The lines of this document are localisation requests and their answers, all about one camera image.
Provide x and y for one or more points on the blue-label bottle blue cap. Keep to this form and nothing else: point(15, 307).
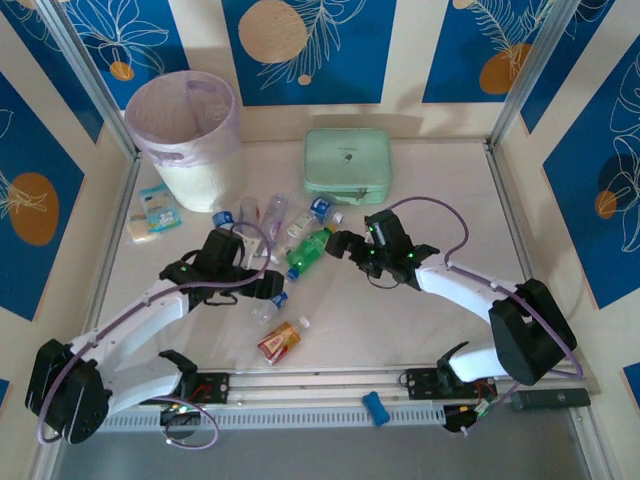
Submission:
point(223, 218)
point(267, 310)

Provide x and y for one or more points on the clear bottle red blue label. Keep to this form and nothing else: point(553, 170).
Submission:
point(248, 210)

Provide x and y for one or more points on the blue-label bottle white cap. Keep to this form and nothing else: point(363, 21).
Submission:
point(324, 206)

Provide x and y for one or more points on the green bottle yellow cap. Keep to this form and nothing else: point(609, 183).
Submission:
point(306, 252)

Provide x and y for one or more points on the clear bottle green white label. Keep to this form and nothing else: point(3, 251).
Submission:
point(298, 227)

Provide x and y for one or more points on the bottle orange red label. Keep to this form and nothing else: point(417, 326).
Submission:
point(280, 342)

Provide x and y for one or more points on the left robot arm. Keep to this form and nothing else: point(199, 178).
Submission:
point(140, 315)

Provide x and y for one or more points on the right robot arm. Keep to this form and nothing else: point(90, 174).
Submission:
point(465, 285)

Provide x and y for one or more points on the white bin purple liner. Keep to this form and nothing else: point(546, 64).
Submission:
point(180, 125)

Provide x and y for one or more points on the blue white wipes packet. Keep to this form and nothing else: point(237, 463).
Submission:
point(160, 207)

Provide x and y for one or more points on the yellow sponge in wrapper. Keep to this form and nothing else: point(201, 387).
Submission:
point(140, 230)

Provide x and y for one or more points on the mint green zip pouch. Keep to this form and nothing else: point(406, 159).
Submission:
point(345, 160)

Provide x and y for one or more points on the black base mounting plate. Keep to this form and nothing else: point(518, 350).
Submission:
point(417, 384)
point(215, 387)

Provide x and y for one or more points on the control circuit board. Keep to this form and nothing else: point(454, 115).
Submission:
point(467, 412)
point(182, 409)

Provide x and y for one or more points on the small blue bone-shaped object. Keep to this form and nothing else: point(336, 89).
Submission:
point(375, 407)

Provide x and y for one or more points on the flat black bar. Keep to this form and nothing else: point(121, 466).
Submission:
point(555, 398)

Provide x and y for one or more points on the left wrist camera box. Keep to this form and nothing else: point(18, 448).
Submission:
point(270, 285)

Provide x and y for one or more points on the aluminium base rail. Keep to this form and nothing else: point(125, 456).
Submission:
point(320, 380)

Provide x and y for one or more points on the aluminium frame post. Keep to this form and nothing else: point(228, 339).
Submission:
point(530, 75)
point(85, 75)

